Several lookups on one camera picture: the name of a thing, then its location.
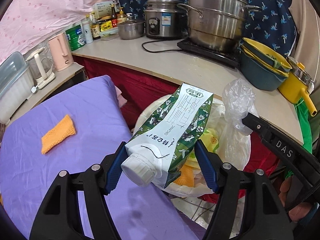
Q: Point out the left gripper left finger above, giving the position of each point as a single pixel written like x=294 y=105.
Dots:
x=58 y=216

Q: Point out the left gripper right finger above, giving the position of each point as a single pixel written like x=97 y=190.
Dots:
x=264 y=216

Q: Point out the orange foam net short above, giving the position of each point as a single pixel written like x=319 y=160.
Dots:
x=65 y=128

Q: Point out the green white milk carton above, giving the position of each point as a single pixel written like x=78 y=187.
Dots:
x=161 y=146

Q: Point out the clear plastic bag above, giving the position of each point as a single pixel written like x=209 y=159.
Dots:
x=238 y=98

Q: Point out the yellow green snack bag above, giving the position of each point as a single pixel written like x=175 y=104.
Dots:
x=211 y=142

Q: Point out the white lined trash bin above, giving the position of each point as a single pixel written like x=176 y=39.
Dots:
x=234 y=148

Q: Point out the green plastic bag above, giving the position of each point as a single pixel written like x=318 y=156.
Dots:
x=303 y=118

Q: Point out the purple table cloth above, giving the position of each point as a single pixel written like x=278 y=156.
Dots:
x=26 y=174

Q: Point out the yellow saucepan with lid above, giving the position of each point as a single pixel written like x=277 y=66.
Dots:
x=299 y=84

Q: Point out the teal yellow basin stack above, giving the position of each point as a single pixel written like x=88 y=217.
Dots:
x=263 y=67

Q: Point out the black induction cooker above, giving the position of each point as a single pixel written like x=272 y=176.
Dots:
x=230 y=60

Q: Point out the blue patterned cloth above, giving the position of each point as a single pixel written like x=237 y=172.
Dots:
x=273 y=26

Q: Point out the grey lidded dish rack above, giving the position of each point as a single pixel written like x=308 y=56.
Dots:
x=16 y=85

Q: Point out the red velvet curtain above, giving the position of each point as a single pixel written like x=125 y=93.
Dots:
x=140 y=90

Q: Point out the glass electric kettle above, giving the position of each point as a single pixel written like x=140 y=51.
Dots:
x=41 y=67

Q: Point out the pink electric kettle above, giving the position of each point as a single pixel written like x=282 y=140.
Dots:
x=60 y=51

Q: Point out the large steel steamer pot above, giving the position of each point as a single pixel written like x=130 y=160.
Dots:
x=217 y=24

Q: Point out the green tin can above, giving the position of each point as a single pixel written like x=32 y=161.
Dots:
x=75 y=37

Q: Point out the clear food container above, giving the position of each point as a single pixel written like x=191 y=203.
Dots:
x=109 y=34

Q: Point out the dark sauce bottle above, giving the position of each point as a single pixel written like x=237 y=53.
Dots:
x=95 y=28

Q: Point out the white thermos bottle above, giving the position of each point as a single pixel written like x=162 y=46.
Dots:
x=87 y=31

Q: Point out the steel rice cooker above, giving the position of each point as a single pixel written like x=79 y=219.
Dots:
x=164 y=19

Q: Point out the small steel pot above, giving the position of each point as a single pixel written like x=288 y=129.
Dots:
x=131 y=29

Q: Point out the red label sauce bottle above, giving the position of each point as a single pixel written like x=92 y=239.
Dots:
x=114 y=18

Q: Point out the yellow soap bottle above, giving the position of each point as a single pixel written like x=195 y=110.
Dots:
x=121 y=17

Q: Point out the pink dotted sheet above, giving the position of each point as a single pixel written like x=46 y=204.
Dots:
x=26 y=23

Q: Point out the white green box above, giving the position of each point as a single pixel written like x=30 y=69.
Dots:
x=102 y=9

